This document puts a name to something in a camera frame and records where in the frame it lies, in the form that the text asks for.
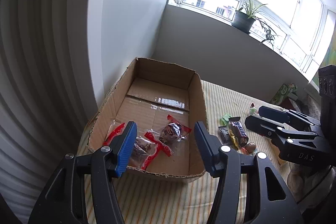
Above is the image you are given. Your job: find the small green candy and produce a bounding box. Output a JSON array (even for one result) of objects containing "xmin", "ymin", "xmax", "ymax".
[{"xmin": 220, "ymin": 113, "xmax": 231, "ymax": 126}]

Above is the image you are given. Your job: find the Snickers bar in pile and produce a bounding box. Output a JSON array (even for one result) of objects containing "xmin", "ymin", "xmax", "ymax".
[{"xmin": 227, "ymin": 117, "xmax": 249, "ymax": 147}]

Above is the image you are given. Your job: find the green box on right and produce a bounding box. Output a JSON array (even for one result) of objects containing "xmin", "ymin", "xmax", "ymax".
[{"xmin": 270, "ymin": 83, "xmax": 297, "ymax": 105}]

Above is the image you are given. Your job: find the chocolate egg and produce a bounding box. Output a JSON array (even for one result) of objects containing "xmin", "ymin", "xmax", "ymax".
[{"xmin": 240, "ymin": 142, "xmax": 258, "ymax": 156}]

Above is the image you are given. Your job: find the yellow black candy packet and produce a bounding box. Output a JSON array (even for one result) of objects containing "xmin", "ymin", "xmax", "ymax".
[{"xmin": 228, "ymin": 129, "xmax": 240, "ymax": 150}]

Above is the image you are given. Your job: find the brown cardboard box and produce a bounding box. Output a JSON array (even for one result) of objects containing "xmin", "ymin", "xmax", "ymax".
[{"xmin": 87, "ymin": 57, "xmax": 208, "ymax": 183}]

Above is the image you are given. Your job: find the striped tablecloth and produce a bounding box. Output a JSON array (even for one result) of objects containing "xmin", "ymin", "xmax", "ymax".
[{"xmin": 77, "ymin": 80, "xmax": 290, "ymax": 223}]

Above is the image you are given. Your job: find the pink white snack pouch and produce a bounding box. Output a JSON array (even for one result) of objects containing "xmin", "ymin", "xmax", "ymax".
[{"xmin": 249, "ymin": 103, "xmax": 259, "ymax": 115}]

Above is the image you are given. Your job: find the dark potted plant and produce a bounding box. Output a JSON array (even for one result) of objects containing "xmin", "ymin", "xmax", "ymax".
[{"xmin": 232, "ymin": 0, "xmax": 277, "ymax": 48}]

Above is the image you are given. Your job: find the white gloved right hand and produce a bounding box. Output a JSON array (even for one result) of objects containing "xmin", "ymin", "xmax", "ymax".
[{"xmin": 287, "ymin": 162, "xmax": 335, "ymax": 208}]

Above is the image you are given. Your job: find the black small candy packet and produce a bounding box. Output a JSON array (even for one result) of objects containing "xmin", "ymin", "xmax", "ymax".
[{"xmin": 218, "ymin": 126, "xmax": 232, "ymax": 146}]

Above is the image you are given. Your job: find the dates bag red trim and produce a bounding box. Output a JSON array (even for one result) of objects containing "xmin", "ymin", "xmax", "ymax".
[
  {"xmin": 103, "ymin": 122, "xmax": 173, "ymax": 170},
  {"xmin": 159, "ymin": 115, "xmax": 191, "ymax": 145}
]

